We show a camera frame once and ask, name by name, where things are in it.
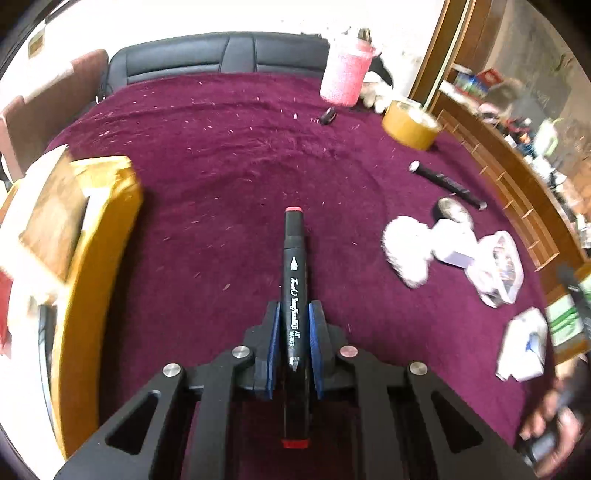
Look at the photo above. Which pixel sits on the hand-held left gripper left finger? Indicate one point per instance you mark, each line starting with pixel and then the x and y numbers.
pixel 274 350

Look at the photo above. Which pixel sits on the black art marker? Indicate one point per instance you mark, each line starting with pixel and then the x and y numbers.
pixel 294 286

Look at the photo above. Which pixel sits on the pink knitted thermos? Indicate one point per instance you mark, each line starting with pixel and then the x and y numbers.
pixel 344 76

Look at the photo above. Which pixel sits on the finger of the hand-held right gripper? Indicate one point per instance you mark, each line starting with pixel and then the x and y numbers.
pixel 570 284

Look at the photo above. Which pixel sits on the wooden cabinet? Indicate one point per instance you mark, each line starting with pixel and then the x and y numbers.
pixel 508 184

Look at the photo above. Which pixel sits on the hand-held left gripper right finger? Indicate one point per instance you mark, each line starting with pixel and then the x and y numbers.
pixel 317 350

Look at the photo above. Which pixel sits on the black tape roll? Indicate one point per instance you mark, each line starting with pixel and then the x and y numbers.
pixel 450 210

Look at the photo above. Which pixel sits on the small black object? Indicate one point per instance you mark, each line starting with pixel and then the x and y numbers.
pixel 328 116

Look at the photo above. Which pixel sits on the wooden door frame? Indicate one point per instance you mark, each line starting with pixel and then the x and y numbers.
pixel 434 50

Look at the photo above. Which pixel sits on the beige printed box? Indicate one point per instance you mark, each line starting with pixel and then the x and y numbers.
pixel 51 221

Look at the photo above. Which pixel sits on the white green kettle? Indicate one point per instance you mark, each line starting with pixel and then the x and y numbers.
pixel 547 134

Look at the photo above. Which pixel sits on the black leather sofa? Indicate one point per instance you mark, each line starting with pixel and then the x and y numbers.
pixel 207 55

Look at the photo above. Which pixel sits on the white blue box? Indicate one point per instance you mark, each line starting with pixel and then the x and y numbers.
pixel 524 344

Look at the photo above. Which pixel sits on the clear zip pouch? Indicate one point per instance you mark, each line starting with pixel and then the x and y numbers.
pixel 498 270

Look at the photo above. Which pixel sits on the person's right hand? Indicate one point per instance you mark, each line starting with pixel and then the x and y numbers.
pixel 545 413

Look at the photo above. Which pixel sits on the reddish brown chair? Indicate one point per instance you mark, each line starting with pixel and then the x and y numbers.
pixel 46 97

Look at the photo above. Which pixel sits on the wall plaque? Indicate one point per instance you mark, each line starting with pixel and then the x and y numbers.
pixel 37 44

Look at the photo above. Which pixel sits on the white plug adapter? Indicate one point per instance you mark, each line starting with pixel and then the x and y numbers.
pixel 455 242

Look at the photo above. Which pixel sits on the green white box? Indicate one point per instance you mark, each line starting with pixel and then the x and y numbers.
pixel 568 323

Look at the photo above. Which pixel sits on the blue green box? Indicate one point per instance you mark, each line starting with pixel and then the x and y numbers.
pixel 466 83

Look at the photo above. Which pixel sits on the yellow tape roll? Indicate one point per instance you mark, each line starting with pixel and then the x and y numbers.
pixel 411 124

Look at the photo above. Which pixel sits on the white gloves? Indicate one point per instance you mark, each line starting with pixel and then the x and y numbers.
pixel 374 92

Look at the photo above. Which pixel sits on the white pink plush toy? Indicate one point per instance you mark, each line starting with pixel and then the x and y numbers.
pixel 408 251

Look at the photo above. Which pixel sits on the black pen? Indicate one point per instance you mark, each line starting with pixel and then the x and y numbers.
pixel 445 183

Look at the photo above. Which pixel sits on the yellow cardboard box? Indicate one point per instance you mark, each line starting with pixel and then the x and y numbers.
pixel 92 277

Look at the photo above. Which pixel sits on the red box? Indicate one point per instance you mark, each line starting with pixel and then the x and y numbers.
pixel 489 76

